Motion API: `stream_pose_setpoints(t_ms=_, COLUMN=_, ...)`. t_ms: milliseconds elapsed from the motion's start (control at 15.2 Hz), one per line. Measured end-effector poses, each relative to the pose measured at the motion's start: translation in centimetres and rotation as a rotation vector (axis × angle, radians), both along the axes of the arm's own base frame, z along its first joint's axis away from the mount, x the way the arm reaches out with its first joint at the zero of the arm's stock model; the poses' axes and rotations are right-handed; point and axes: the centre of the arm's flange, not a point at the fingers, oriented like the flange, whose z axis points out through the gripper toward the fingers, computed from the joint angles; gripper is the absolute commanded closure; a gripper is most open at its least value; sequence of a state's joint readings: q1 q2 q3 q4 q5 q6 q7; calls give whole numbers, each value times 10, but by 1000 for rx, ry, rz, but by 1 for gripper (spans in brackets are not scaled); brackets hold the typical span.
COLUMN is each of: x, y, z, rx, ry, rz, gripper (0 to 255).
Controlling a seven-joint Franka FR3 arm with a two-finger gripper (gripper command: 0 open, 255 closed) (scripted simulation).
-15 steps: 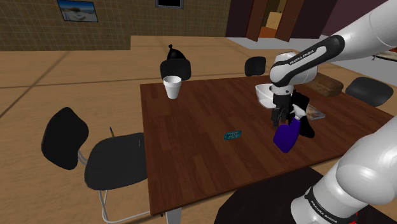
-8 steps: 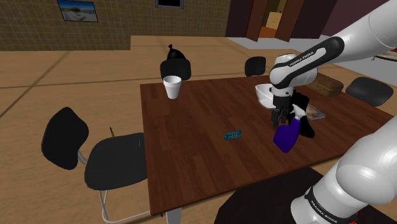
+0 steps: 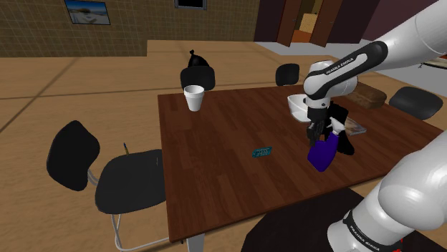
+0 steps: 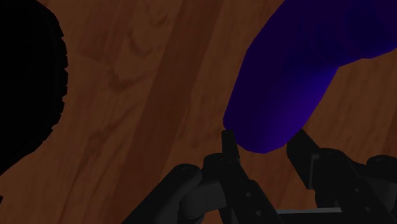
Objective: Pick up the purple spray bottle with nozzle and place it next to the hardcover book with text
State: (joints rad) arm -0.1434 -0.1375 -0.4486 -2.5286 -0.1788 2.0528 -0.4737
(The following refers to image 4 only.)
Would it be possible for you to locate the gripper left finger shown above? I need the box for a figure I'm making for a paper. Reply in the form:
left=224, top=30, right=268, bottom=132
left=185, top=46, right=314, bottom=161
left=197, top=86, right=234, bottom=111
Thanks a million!
left=122, top=129, right=281, bottom=224

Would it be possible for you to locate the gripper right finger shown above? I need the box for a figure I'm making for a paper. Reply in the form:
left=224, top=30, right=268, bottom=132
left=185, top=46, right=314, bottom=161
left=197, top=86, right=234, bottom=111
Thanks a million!
left=286, top=129, right=397, bottom=224

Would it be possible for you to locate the dark blue rounded object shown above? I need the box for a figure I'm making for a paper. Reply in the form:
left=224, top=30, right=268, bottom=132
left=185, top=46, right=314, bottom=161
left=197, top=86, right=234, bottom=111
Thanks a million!
left=223, top=0, right=397, bottom=155

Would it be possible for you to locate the black ridged round object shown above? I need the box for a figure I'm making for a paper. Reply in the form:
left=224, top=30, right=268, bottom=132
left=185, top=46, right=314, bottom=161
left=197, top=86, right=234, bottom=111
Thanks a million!
left=0, top=0, right=69, bottom=176

